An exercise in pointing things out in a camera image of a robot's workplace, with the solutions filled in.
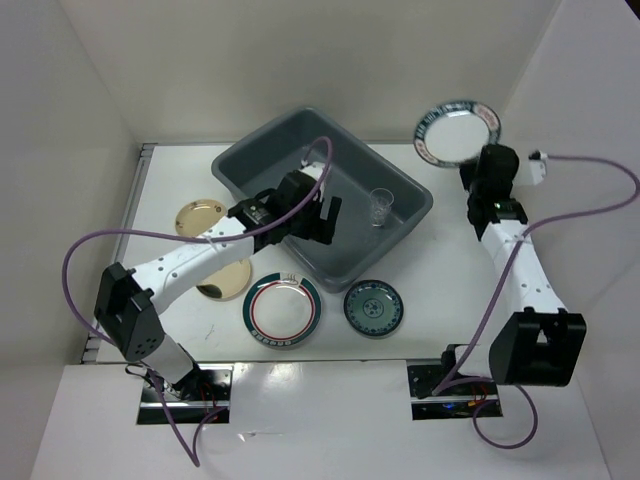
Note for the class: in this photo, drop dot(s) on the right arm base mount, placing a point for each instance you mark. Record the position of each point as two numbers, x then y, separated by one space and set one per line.
457 402

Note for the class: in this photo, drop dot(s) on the beige plate dark leaf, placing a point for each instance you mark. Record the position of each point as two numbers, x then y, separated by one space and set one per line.
227 282

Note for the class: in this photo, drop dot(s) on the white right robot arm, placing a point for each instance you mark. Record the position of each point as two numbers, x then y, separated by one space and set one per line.
540 342

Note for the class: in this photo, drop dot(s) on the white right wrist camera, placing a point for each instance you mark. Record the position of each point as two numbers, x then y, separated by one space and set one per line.
532 170

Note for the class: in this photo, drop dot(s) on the beige plate small flowers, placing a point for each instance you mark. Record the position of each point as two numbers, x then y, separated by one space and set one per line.
198 216

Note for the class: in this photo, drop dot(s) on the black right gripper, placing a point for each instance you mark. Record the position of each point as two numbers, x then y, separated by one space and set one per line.
465 170

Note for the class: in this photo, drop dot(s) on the teal blue floral bowl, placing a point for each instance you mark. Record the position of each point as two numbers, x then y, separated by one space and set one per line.
373 308

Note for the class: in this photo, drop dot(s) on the white plate green red rim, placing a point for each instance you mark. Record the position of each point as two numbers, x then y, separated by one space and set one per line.
282 309

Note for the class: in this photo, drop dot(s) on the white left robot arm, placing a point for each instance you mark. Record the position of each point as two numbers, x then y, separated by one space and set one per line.
130 301

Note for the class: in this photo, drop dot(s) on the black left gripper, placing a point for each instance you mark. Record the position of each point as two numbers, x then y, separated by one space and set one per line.
320 229

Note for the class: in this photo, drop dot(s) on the clear faceted drinking glass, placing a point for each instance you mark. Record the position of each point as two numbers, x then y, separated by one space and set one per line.
381 201

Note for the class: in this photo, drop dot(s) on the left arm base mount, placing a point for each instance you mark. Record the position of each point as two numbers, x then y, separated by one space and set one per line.
190 401

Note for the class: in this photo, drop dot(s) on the white plate dark patterned rim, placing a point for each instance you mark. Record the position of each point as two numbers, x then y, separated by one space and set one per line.
455 132

